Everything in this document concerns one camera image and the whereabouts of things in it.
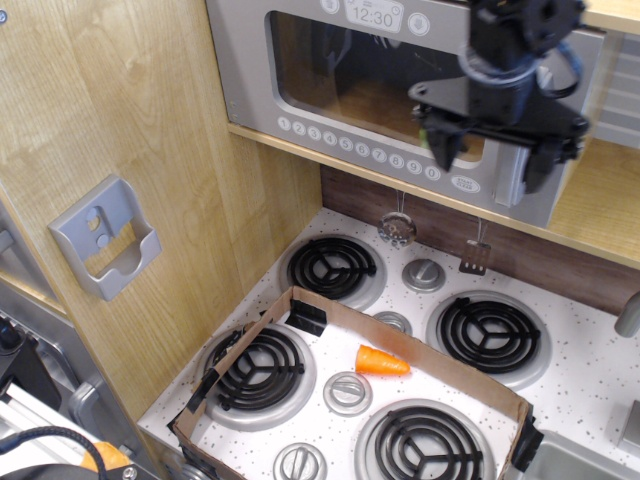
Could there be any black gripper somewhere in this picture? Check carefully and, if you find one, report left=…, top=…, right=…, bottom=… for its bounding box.
left=408, top=76, right=590, bottom=194

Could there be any silver microwave door handle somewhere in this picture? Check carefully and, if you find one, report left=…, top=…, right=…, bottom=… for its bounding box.
left=485, top=63, right=538, bottom=207

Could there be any grey toy microwave door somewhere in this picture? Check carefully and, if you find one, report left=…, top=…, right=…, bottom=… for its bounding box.
left=207, top=1, right=605, bottom=226

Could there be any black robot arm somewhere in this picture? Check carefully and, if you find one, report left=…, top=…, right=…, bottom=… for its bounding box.
left=408, top=1, right=589, bottom=193

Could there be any green toy broccoli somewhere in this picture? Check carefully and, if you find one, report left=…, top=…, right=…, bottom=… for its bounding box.
left=419, top=128, right=429, bottom=148

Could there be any hanging toy spatula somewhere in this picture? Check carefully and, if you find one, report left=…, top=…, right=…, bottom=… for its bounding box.
left=459, top=218, right=491, bottom=276

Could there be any hanging silver toy strainer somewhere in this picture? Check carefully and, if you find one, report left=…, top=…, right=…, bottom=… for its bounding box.
left=377, top=191, right=417, bottom=249

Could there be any back grey stove knob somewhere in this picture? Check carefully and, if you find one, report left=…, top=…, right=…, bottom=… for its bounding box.
left=402, top=259, right=446, bottom=293

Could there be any grey stove knob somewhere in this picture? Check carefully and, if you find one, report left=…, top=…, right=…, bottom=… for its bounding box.
left=402, top=259, right=446, bottom=293
left=273, top=442, right=328, bottom=480
left=323, top=371, right=373, bottom=417

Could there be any back right black burner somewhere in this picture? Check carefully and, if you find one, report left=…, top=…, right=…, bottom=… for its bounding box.
left=425, top=290, right=552, bottom=390

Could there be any black burner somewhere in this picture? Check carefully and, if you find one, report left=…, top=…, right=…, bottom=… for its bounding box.
left=205, top=324, right=317, bottom=432
left=354, top=399, right=497, bottom=480
left=278, top=234, right=387, bottom=311
left=425, top=290, right=552, bottom=390

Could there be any small middle grey knob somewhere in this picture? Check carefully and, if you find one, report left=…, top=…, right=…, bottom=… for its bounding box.
left=374, top=311, right=413, bottom=336

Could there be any back left black burner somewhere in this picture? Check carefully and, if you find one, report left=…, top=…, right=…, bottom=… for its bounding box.
left=278, top=234, right=387, bottom=311

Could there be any grey toy faucet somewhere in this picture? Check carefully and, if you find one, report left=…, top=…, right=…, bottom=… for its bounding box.
left=614, top=292, right=640, bottom=338

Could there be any orange toy carrot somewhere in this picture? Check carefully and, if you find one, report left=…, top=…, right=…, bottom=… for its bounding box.
left=355, top=345, right=411, bottom=376

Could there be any centre grey stove knob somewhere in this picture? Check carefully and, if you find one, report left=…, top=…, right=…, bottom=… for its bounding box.
left=323, top=371, right=373, bottom=417

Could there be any front right black burner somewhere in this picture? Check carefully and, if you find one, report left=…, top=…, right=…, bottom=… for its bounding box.
left=354, top=399, right=497, bottom=480

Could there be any steel toy sink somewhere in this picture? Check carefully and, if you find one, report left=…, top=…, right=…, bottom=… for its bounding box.
left=523, top=431, right=639, bottom=480

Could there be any front left black burner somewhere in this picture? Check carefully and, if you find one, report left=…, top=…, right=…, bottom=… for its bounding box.
left=205, top=324, right=317, bottom=432

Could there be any front grey stove knob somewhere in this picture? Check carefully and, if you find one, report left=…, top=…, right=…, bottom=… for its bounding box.
left=273, top=442, right=328, bottom=480

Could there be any orange object bottom left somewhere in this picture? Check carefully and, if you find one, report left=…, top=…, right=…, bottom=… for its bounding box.
left=80, top=441, right=131, bottom=472

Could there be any brown cardboard frame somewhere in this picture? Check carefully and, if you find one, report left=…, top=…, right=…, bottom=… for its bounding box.
left=168, top=287, right=543, bottom=479

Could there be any grey wall holder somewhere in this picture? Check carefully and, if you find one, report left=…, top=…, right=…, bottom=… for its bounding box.
left=48, top=174, right=162, bottom=301

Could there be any grey oven door handle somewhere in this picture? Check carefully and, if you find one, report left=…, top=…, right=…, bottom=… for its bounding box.
left=68, top=382, right=106, bottom=438

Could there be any black cable bottom left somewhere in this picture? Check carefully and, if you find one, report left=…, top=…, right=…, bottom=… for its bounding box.
left=0, top=425, right=109, bottom=480

